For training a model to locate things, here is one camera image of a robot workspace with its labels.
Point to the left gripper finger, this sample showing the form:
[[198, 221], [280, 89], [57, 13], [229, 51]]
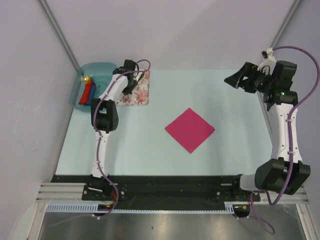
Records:
[[133, 83], [127, 90]]

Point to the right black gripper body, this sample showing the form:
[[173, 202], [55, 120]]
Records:
[[262, 82]]

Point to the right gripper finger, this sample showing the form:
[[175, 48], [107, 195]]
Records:
[[245, 82], [237, 79]]

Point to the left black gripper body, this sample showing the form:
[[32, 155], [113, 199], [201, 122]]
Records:
[[130, 83]]

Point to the magenta paper napkin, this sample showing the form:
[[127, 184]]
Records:
[[190, 130]]

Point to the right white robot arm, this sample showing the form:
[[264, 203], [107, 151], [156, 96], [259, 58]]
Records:
[[285, 172]]

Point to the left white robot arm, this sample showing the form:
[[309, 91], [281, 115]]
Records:
[[105, 119]]

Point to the floral cloth mat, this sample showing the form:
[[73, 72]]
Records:
[[140, 94]]

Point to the blue marker pen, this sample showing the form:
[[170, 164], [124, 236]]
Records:
[[91, 95]]

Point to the gold foil candy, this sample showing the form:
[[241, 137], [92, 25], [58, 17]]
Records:
[[86, 78]]

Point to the red marker pen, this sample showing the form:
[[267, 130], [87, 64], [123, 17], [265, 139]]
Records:
[[86, 92]]

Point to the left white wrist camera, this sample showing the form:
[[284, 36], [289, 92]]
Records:
[[139, 75]]

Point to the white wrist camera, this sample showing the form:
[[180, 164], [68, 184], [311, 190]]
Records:
[[139, 75], [268, 61]]

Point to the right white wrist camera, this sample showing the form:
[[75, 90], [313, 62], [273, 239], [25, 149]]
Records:
[[268, 61]]

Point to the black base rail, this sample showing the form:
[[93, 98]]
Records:
[[165, 193]]

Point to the aluminium frame rail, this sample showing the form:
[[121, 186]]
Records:
[[60, 193]]

